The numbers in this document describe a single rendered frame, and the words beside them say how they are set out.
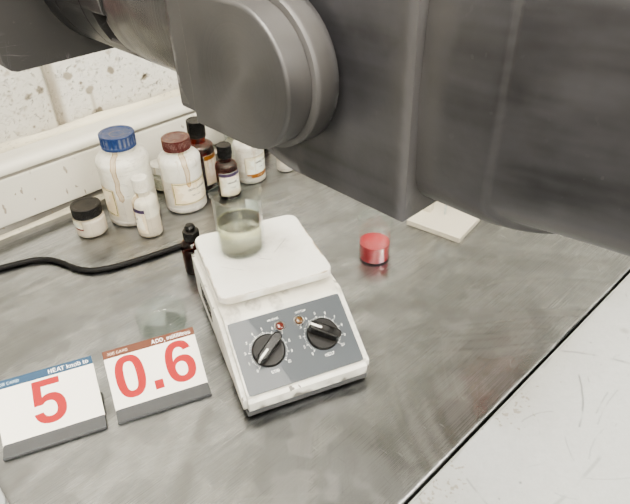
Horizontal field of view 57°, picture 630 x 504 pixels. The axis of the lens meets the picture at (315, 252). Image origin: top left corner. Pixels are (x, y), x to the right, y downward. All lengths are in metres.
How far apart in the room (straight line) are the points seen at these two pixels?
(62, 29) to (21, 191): 0.62
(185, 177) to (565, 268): 0.52
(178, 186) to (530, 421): 0.54
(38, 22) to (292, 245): 0.40
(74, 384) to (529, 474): 0.42
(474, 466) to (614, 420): 0.15
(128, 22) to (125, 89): 0.75
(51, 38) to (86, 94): 0.66
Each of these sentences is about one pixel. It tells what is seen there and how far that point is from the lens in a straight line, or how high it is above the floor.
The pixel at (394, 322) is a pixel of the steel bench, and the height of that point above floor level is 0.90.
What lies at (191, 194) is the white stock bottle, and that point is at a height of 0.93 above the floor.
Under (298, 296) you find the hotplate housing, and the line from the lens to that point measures 0.59.
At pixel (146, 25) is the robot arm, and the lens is 0.20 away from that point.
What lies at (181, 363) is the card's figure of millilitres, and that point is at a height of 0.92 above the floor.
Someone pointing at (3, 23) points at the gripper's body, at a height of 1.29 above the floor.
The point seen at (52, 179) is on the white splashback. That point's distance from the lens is 0.90.
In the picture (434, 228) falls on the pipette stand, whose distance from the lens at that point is 0.80.
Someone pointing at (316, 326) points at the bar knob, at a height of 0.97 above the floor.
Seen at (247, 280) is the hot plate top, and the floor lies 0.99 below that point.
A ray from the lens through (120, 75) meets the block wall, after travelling 0.95.
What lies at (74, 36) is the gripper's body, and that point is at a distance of 0.29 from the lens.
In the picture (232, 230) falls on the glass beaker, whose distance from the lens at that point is 0.58.
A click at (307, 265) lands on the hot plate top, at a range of 0.59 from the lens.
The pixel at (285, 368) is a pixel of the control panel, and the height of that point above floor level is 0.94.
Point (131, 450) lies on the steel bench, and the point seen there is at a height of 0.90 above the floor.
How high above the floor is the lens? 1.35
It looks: 36 degrees down
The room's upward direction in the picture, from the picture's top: 2 degrees counter-clockwise
